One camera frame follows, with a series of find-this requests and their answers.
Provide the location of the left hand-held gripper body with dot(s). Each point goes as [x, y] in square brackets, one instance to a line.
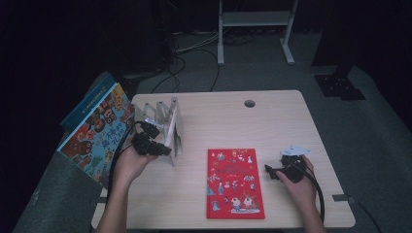
[144, 145]

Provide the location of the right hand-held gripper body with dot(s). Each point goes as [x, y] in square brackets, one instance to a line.
[293, 161]

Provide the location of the red picture book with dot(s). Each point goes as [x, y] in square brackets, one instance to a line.
[234, 184]

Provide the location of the animal cartoon picture book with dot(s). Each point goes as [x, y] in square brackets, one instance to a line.
[97, 142]

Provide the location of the dark blue book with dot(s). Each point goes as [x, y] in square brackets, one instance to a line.
[87, 103]

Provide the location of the person's left hand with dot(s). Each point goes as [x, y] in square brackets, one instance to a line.
[129, 168]

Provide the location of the person's right hand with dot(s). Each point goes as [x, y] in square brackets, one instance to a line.
[301, 191]

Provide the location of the grey tape strip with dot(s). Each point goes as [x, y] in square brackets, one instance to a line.
[340, 197]

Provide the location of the black floor plate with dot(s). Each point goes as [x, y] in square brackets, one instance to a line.
[338, 85]

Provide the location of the white metal stand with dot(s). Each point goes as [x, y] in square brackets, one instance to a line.
[256, 17]

